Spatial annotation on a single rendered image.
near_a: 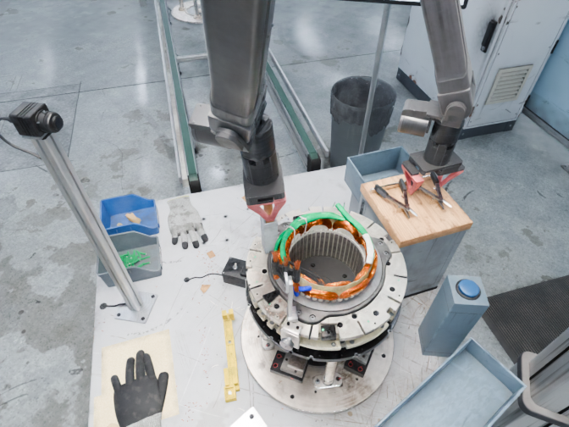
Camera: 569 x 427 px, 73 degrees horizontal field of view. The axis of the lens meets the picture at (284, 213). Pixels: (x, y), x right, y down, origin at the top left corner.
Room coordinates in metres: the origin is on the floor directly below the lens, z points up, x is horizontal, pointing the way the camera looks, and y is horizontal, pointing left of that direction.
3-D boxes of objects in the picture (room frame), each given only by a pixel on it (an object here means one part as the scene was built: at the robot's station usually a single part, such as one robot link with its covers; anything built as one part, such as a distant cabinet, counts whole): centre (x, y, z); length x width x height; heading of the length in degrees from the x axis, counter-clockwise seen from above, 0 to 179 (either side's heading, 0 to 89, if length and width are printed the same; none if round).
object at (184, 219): (0.85, 0.32, 0.79); 0.24 x 0.12 x 0.02; 16
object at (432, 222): (0.66, -0.32, 1.05); 0.20 x 0.19 x 0.02; 18
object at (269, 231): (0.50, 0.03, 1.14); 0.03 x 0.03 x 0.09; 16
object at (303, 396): (0.46, -0.08, 0.80); 0.39 x 0.39 x 0.01
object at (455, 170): (0.70, -0.37, 1.12); 0.07 x 0.07 x 0.09; 19
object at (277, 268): (0.36, 0.00, 1.21); 0.04 x 0.04 x 0.03; 16
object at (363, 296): (0.46, -0.08, 1.05); 0.22 x 0.22 x 0.12
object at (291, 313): (0.34, -0.01, 1.15); 0.03 x 0.02 x 0.12; 8
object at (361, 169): (0.81, -0.27, 0.92); 0.17 x 0.11 x 0.28; 108
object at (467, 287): (0.43, -0.38, 1.04); 0.04 x 0.04 x 0.01
